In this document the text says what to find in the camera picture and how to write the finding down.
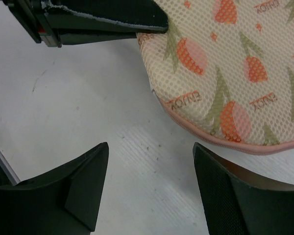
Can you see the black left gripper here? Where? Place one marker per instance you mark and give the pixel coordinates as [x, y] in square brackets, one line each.
[31, 14]

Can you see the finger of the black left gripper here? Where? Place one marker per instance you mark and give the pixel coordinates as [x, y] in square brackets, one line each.
[106, 15]

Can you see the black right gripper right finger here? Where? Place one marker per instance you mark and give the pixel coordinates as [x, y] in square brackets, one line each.
[237, 201]

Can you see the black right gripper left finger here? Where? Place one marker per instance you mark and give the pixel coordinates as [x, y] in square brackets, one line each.
[62, 201]

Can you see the floral mesh laundry bag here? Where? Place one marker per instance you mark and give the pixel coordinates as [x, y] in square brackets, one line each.
[225, 71]

